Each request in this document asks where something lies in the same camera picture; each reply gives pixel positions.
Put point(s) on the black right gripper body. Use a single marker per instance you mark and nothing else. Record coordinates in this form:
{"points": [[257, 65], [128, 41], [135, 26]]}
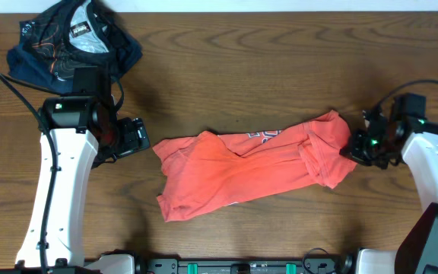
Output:
{"points": [[371, 151]]}

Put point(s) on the dark navy folded shirt pile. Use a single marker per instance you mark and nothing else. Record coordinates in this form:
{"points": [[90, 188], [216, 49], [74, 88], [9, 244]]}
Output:
{"points": [[67, 36]]}

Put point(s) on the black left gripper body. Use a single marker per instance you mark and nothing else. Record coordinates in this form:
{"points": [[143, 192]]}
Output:
{"points": [[122, 138]]}

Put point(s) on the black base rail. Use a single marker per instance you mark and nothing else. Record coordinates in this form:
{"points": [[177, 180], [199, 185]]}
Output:
{"points": [[317, 264]]}

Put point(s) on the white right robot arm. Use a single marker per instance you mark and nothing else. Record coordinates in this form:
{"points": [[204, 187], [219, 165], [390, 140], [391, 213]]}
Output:
{"points": [[405, 137]]}

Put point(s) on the orange red t-shirt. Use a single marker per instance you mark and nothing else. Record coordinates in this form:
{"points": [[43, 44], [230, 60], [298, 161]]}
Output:
{"points": [[208, 171]]}

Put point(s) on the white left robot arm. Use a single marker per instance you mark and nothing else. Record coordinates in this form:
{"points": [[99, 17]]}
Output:
{"points": [[79, 134]]}

